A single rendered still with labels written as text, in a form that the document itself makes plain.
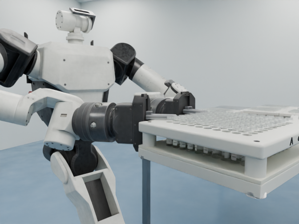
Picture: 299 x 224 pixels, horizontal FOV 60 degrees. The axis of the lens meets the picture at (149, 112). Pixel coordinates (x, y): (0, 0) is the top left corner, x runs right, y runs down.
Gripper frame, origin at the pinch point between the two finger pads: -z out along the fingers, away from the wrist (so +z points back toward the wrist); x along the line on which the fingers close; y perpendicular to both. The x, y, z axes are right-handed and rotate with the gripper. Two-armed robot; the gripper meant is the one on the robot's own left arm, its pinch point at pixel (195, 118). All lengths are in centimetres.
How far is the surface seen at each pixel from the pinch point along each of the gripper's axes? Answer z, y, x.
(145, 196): 90, -42, 63
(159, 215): 127, -80, 103
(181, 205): 131, -108, 103
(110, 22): 475, -206, -144
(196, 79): 311, -301, -18
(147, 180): 89, -44, 52
